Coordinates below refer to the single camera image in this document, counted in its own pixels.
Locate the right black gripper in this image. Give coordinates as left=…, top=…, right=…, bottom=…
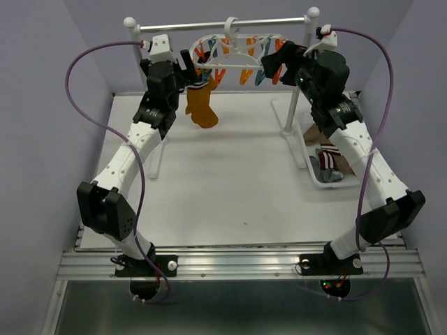
left=260, top=40, right=323, bottom=106

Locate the yellow orange clothes peg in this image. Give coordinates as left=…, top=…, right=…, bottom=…
left=214, top=68, right=226, bottom=84

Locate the white round clip hanger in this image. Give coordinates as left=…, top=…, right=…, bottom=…
left=189, top=17, right=287, bottom=87

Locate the maroon white striped sock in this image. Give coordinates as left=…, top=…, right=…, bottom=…
left=316, top=144, right=341, bottom=170

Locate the mustard brown striped sock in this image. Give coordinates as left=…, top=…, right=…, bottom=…
left=207, top=76, right=218, bottom=91

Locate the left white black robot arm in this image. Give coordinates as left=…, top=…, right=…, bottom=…
left=76, top=50, right=198, bottom=275

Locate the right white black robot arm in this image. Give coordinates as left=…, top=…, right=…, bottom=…
left=261, top=41, right=425, bottom=276

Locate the white clothes drying rack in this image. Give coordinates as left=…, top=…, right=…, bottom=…
left=123, top=6, right=320, bottom=179

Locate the beige sock in basket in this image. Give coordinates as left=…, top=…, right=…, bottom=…
left=303, top=124, right=332, bottom=146

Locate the white plastic laundry basket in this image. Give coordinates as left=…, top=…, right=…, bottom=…
left=295, top=109, right=360, bottom=188

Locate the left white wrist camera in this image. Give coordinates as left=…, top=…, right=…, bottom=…
left=142, top=34, right=176, bottom=63

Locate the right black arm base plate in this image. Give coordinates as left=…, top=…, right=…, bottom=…
left=299, top=253, right=364, bottom=276

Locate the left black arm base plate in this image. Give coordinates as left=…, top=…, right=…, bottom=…
left=110, top=255, right=178, bottom=278

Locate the aluminium rail frame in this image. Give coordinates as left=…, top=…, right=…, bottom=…
left=42, top=241, right=444, bottom=334

